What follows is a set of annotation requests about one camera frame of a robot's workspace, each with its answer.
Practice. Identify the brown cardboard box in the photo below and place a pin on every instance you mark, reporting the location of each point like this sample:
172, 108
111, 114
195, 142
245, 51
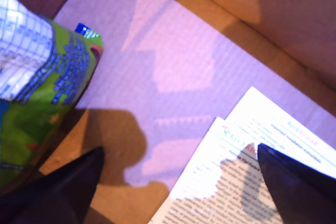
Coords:
288, 11

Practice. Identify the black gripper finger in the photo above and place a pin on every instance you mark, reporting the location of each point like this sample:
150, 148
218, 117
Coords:
302, 195
60, 195

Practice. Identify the blue and green egg bag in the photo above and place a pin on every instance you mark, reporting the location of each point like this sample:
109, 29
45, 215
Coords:
34, 103

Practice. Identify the white printed leaflet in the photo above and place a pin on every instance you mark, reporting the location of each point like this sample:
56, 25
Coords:
210, 182
275, 113

